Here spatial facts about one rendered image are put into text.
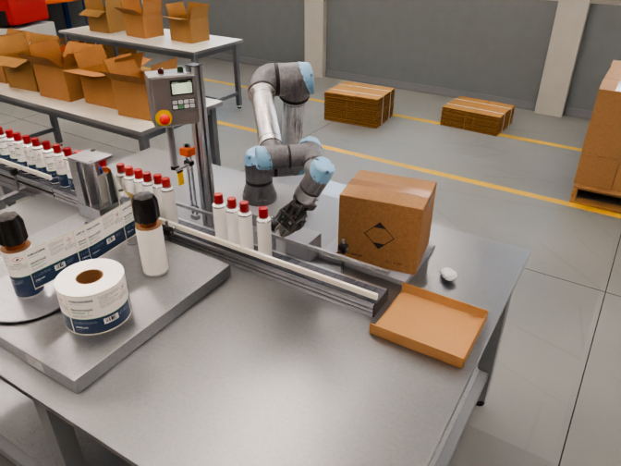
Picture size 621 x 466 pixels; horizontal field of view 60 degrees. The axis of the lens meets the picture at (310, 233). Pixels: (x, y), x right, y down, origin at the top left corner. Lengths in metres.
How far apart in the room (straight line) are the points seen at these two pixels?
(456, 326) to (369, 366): 0.34
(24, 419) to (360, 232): 1.54
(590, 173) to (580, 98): 2.29
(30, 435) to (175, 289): 0.92
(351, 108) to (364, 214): 4.15
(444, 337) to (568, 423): 1.18
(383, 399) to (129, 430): 0.67
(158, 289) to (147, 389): 0.40
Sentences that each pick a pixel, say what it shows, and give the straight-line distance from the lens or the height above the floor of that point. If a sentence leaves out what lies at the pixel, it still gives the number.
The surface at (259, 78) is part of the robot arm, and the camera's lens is 1.96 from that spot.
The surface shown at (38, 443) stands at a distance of 2.45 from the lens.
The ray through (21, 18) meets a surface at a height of 0.94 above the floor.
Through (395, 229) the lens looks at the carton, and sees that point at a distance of 1.90.
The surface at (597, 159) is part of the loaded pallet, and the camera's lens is 4.70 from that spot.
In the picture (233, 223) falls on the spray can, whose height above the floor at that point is 0.99.
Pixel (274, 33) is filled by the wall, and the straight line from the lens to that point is 8.37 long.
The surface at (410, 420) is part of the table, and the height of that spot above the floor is 0.83.
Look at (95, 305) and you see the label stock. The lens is 1.70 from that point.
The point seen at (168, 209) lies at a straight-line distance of 2.21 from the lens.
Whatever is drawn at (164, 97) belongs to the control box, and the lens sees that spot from 2.08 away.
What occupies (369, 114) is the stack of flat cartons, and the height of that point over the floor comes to 0.14.
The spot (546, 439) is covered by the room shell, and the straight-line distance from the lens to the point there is 2.72.
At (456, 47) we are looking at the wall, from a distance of 7.13.
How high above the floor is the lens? 1.96
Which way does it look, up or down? 30 degrees down
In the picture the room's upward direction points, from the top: straight up
